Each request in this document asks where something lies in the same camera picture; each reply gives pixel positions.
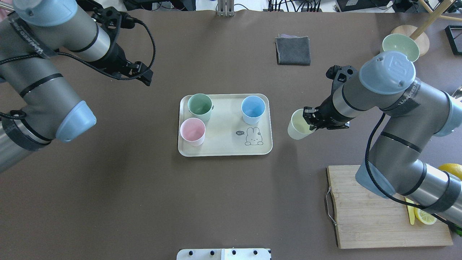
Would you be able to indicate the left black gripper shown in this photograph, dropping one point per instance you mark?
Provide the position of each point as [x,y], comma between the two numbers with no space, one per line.
[118,57]

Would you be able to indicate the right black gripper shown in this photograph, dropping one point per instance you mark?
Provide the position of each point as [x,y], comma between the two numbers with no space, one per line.
[327,111]

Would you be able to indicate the cream yellow cup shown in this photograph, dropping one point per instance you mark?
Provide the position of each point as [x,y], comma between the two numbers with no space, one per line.
[298,128]

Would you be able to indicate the blue cup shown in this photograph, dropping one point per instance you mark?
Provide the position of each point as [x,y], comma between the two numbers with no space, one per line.
[252,109]

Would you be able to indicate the green cup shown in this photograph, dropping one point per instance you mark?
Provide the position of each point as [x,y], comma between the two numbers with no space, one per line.
[201,106]

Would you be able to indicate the pink cup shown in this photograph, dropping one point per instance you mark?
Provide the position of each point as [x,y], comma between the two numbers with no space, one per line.
[193,131]

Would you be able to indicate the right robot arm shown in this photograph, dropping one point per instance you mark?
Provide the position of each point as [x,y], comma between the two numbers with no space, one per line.
[417,112]

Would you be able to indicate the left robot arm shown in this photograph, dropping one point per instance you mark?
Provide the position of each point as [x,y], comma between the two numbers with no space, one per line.
[33,33]

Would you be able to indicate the cream rabbit tray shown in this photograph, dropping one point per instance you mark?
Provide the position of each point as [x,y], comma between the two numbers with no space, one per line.
[228,134]

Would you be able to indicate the grey folded cloth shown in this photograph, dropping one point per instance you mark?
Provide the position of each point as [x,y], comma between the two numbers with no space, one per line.
[293,50]

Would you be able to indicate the light green bowl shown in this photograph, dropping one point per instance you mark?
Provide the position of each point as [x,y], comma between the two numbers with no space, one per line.
[403,44]

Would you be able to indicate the bamboo cutting board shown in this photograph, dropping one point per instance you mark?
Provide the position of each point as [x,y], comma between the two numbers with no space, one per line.
[364,220]

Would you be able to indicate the wooden mug tree stand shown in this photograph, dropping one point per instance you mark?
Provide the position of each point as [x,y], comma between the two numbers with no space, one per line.
[418,33]

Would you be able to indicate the yellow plastic knife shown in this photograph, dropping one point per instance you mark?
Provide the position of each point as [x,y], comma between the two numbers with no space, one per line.
[410,211]

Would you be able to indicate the whole lemon upper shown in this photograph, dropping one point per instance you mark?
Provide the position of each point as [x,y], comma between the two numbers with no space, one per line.
[453,168]

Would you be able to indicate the lemon slice upper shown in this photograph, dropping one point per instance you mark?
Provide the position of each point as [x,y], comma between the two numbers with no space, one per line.
[424,217]

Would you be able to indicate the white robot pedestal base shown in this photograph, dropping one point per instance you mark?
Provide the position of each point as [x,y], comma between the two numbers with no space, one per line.
[225,254]

